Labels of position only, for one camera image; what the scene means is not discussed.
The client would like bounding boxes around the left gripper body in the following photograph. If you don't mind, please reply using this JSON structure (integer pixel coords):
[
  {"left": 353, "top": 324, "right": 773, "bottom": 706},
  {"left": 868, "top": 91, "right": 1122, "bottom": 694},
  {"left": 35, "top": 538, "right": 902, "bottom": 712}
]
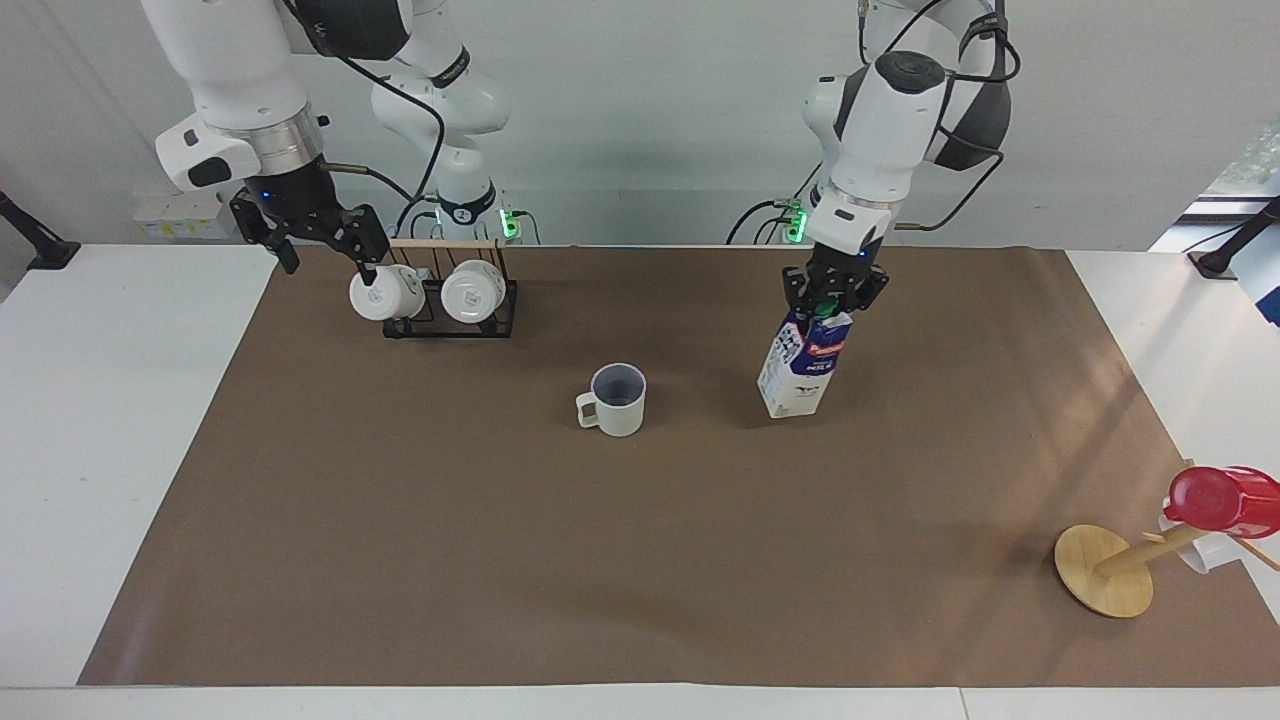
[{"left": 804, "top": 237, "right": 888, "bottom": 293}]

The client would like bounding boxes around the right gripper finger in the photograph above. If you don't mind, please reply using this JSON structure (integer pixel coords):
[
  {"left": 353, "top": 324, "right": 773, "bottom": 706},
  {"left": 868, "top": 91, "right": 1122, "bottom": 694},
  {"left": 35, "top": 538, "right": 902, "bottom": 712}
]
[
  {"left": 229, "top": 193, "right": 302, "bottom": 275},
  {"left": 300, "top": 204, "right": 392, "bottom": 291}
]

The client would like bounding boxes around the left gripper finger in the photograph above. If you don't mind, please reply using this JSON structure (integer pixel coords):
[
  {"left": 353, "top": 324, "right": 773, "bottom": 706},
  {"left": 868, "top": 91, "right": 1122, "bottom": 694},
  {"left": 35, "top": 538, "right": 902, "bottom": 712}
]
[
  {"left": 782, "top": 264, "right": 818, "bottom": 324},
  {"left": 846, "top": 268, "right": 890, "bottom": 315}
]

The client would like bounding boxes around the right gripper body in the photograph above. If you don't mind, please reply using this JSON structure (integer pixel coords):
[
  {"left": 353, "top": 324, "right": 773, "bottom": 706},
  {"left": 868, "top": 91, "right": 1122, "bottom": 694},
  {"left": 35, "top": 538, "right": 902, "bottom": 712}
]
[{"left": 243, "top": 156, "right": 348, "bottom": 231}]

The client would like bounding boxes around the white blue milk carton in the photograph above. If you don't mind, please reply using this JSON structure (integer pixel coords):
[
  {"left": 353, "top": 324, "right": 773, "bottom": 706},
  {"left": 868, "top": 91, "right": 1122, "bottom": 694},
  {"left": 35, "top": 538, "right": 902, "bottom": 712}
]
[{"left": 757, "top": 308, "right": 855, "bottom": 420}]

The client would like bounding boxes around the white cup with grey inside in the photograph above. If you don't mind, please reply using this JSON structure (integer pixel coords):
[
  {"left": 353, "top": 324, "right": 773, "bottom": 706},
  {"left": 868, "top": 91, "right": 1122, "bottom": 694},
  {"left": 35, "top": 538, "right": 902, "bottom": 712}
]
[{"left": 575, "top": 362, "right": 648, "bottom": 439}]

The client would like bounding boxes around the red cup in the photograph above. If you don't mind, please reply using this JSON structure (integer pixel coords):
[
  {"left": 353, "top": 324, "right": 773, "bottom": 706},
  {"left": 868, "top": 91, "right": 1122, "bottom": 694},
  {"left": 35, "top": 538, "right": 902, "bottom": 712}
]
[{"left": 1163, "top": 465, "right": 1280, "bottom": 540}]

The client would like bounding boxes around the black stand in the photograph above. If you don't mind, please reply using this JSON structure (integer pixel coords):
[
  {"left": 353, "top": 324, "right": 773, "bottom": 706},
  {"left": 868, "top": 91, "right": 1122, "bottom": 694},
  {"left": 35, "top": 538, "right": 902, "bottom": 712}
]
[
  {"left": 0, "top": 190, "right": 82, "bottom": 272},
  {"left": 1187, "top": 196, "right": 1280, "bottom": 280}
]

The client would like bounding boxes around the wooden mug tree stand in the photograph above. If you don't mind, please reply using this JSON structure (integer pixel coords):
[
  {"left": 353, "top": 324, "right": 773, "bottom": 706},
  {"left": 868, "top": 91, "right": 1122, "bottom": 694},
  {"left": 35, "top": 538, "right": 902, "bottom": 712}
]
[{"left": 1054, "top": 458, "right": 1280, "bottom": 619}]

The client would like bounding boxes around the black cable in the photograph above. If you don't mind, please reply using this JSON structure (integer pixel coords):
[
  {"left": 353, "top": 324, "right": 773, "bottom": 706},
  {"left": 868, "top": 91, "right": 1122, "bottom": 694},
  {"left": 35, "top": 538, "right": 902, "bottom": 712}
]
[
  {"left": 855, "top": 0, "right": 1023, "bottom": 234},
  {"left": 726, "top": 198, "right": 803, "bottom": 247},
  {"left": 283, "top": 0, "right": 449, "bottom": 239}
]

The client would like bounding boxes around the black wire cup rack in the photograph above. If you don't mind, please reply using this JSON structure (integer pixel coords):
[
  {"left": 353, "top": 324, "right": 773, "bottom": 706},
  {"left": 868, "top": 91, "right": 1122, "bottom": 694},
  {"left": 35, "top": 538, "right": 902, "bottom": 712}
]
[{"left": 382, "top": 237, "right": 520, "bottom": 340}]

